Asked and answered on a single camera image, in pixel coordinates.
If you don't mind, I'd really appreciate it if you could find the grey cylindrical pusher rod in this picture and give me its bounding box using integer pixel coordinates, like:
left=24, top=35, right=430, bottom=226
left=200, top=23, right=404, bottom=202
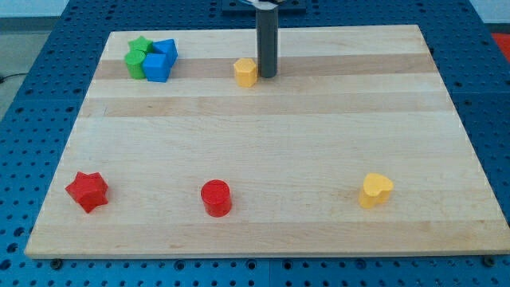
left=256, top=4, right=278, bottom=78

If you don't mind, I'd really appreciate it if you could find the yellow hexagon block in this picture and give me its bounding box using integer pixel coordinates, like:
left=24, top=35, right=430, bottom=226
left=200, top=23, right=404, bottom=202
left=233, top=58, right=257, bottom=88

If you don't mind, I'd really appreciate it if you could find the green star block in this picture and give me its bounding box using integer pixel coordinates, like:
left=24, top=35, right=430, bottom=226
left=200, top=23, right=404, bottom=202
left=128, top=36, right=154, bottom=53

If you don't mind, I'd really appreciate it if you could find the red star block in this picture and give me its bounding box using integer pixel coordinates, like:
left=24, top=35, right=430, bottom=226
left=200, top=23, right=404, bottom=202
left=65, top=171, right=108, bottom=214

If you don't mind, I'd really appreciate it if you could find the blue angled block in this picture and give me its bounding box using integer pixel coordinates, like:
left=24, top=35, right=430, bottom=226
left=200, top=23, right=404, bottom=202
left=152, top=38, right=179, bottom=67

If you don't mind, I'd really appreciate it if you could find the blue cube block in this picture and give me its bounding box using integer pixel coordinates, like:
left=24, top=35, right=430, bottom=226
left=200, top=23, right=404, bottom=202
left=142, top=53, right=171, bottom=82

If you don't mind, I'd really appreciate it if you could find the green cylinder block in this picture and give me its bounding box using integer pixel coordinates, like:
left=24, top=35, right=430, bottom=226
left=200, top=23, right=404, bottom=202
left=124, top=50, right=146, bottom=80

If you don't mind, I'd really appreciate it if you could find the wooden board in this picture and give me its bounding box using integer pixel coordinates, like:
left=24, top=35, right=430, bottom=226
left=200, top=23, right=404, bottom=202
left=25, top=25, right=509, bottom=259

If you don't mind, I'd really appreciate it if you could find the red cylinder block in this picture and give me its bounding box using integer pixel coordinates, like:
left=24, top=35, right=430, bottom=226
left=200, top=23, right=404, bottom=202
left=201, top=179, right=232, bottom=218

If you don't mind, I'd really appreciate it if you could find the yellow heart block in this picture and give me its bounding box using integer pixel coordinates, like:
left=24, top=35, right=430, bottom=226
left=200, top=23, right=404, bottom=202
left=358, top=173, right=394, bottom=209

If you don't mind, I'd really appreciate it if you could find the dark blue base plate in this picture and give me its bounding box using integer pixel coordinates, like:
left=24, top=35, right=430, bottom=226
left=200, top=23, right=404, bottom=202
left=219, top=0, right=308, bottom=15

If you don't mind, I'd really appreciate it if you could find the black cable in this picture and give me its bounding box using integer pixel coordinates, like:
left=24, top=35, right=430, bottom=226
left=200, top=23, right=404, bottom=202
left=0, top=72, right=27, bottom=85

